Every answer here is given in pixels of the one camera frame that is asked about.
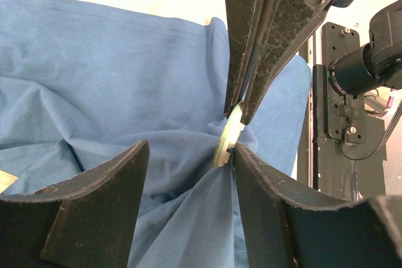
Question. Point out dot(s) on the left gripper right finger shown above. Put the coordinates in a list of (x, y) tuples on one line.
[(287, 224)]

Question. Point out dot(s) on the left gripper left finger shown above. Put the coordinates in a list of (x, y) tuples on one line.
[(86, 221)]

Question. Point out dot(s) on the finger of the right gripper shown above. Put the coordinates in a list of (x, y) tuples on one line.
[(242, 21), (285, 27)]

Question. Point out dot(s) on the round pale green brooch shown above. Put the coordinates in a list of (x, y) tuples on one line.
[(229, 137)]

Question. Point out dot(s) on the dark blue t-shirt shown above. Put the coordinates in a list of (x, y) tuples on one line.
[(81, 82)]

